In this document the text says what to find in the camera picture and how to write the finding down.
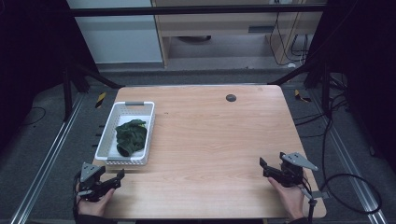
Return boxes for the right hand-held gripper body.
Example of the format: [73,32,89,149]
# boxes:
[274,151,319,189]

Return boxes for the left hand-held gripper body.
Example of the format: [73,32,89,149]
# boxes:
[76,161,108,203]

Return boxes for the person's right hand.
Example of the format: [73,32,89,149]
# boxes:
[267,176,308,220]

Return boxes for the person's left hand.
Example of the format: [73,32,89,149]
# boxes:
[76,188,117,217]

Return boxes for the dark green cloth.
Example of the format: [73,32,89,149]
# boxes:
[115,119,149,158]

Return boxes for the white perforated plastic basket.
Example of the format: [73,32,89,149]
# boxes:
[93,101,156,166]

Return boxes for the yellow black floor tape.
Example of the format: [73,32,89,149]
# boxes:
[293,89,312,104]
[94,91,107,109]

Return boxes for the black metal stand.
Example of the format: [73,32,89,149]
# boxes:
[61,62,124,123]
[268,59,332,117]

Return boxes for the black curtain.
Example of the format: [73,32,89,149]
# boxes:
[0,0,98,152]
[306,0,396,174]

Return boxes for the white cabinet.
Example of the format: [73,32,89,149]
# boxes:
[66,0,163,65]

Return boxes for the light wooden desk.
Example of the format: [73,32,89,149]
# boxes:
[151,0,327,68]

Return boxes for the black horizontal metal bar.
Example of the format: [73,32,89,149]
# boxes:
[66,4,329,19]

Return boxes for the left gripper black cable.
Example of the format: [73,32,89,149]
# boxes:
[72,172,82,219]

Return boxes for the grey bracket on black rod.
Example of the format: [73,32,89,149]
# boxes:
[300,186,330,224]

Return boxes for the long black looped cable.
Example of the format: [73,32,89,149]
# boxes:
[319,90,383,216]

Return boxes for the aluminium floor rail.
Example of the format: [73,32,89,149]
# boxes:
[311,90,389,224]
[9,92,86,224]

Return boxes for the thin black floor cable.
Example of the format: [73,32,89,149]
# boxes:
[19,106,48,128]

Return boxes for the black cables under desk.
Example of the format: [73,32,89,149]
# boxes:
[268,11,310,67]

